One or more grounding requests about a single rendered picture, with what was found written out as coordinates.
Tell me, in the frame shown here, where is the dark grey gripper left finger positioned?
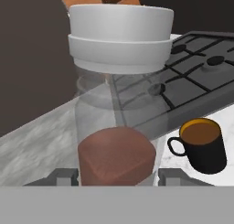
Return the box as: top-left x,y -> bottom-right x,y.
23,168 -> 80,187

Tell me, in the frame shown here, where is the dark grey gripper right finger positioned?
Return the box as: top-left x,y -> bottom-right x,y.
157,168 -> 214,187

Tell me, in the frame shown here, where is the clear cinnamon jar white lid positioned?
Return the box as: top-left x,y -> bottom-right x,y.
67,4 -> 176,187

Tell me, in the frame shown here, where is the black mug with coffee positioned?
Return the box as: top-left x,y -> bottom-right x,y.
166,117 -> 228,175

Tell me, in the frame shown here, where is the black gas hob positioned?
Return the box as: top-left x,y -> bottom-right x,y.
107,30 -> 234,141

